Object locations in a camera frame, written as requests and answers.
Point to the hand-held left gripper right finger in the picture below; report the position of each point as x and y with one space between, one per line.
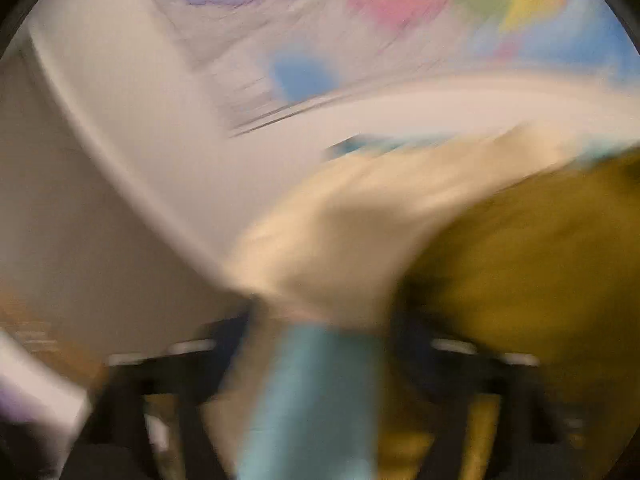
417 345

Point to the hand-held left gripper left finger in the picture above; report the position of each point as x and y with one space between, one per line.
231 332

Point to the mustard yellow cloth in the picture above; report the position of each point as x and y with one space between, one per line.
310 405

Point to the olive jacket with cream lining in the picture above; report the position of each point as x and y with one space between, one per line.
530 270

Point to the white lilac cloth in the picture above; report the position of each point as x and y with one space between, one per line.
35 385

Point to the colourful wall map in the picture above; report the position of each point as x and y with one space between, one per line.
400 0

